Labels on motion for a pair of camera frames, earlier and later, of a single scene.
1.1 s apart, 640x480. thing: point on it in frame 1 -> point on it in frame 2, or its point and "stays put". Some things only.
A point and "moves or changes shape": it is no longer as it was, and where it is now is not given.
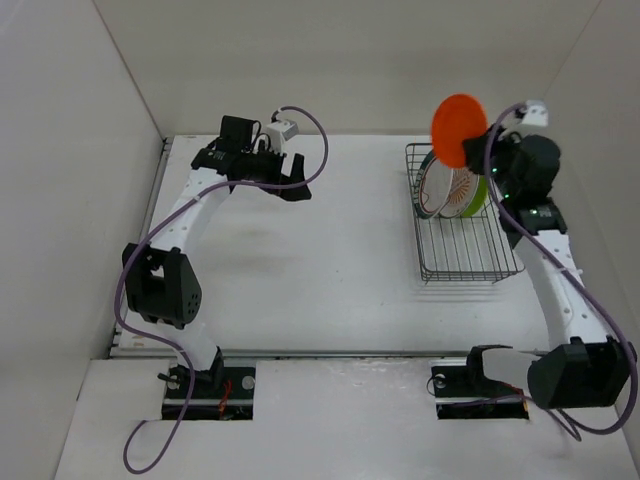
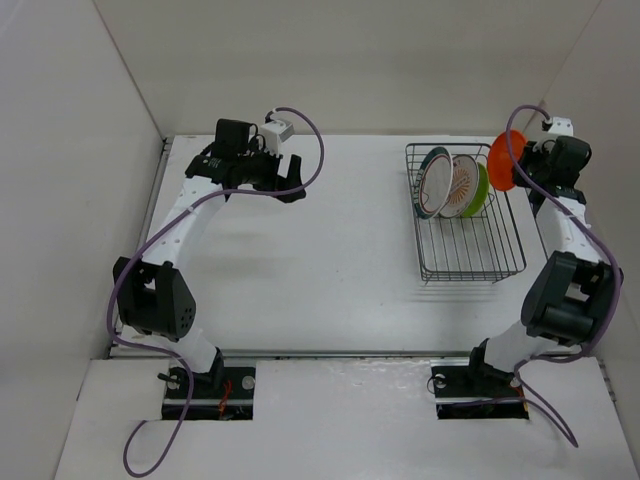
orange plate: (456, 117) moves or changes shape
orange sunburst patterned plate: (462, 190) stays put
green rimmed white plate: (432, 187) stays put
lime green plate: (479, 198) stays put
